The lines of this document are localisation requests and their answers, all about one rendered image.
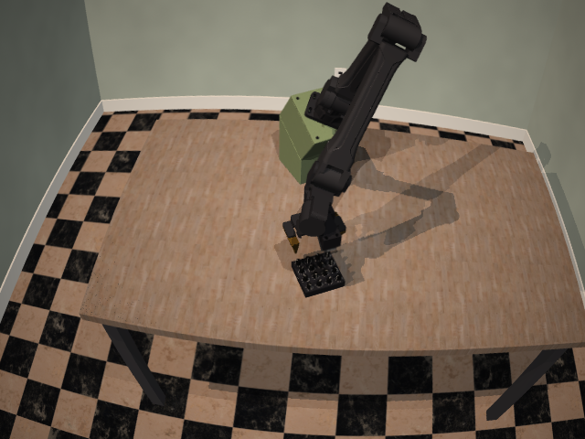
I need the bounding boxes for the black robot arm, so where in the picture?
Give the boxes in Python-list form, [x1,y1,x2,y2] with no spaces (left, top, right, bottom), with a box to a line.
[299,3,427,252]

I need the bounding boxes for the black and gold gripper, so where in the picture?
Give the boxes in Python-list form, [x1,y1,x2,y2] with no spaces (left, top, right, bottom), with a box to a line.
[282,212,346,253]

